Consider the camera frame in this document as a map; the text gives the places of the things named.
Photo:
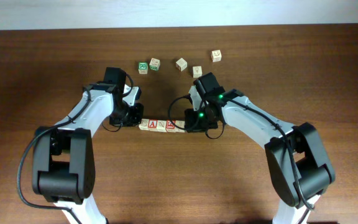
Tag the wooden J block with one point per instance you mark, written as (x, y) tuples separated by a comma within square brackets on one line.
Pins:
[(180, 126)]

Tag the wooden block far right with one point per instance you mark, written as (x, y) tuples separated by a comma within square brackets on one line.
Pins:
[(216, 56)]

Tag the red A letter block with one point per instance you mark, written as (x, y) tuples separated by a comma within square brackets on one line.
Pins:
[(152, 125)]

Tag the wooden block bulb drawing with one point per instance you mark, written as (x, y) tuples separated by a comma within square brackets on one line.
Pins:
[(197, 71)]

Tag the green R letter block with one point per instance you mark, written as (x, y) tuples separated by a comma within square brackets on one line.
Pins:
[(143, 68)]

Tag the wooden block circle drawing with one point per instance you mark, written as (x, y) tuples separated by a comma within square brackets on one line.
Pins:
[(181, 64)]

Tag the wooden block with drawing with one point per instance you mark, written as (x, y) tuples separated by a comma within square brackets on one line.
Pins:
[(144, 124)]

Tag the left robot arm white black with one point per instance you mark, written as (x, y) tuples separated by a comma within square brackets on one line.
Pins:
[(63, 169)]

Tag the green edged wooden block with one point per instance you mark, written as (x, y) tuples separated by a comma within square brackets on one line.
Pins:
[(154, 64)]

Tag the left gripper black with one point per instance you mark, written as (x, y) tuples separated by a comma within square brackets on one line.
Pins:
[(136, 119)]

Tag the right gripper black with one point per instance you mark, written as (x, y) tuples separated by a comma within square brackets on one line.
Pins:
[(191, 126)]

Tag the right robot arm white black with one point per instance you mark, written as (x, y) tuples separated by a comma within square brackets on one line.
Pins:
[(299, 166)]

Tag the red E letter block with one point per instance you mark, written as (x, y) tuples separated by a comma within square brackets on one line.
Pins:
[(170, 127)]

